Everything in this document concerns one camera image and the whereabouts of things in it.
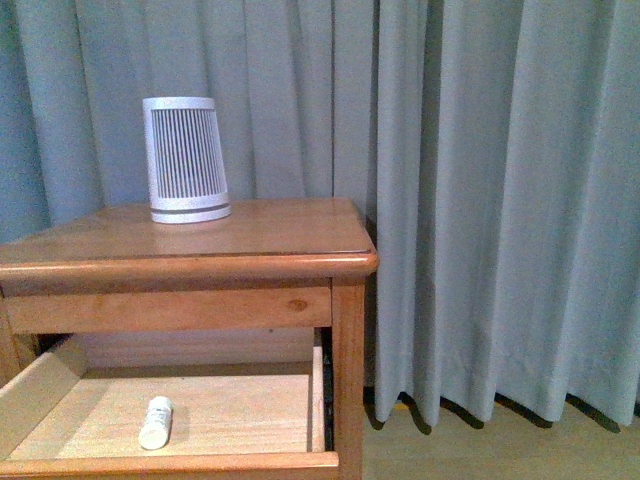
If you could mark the wooden drawer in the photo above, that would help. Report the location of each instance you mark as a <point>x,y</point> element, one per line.
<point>68,417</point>

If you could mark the white slatted air purifier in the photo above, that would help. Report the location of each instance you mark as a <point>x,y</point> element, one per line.
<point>186,172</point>

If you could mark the white medicine bottle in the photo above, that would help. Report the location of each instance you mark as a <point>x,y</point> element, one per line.
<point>156,428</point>

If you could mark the grey curtain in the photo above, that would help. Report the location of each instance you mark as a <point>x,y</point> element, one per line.
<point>493,147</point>

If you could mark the wooden nightstand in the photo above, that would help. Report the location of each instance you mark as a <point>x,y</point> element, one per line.
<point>249,286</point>

